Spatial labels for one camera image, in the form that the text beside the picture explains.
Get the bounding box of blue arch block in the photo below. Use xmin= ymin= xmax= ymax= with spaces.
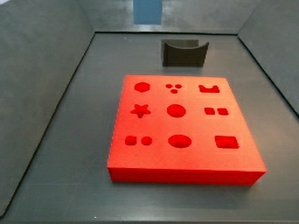
xmin=133 ymin=0 xmax=163 ymax=25

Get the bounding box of red foam shape board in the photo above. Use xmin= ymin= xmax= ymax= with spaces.
xmin=107 ymin=75 xmax=267 ymax=186

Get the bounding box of dark grey curved block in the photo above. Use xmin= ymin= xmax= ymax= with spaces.
xmin=161 ymin=39 xmax=209 ymax=67

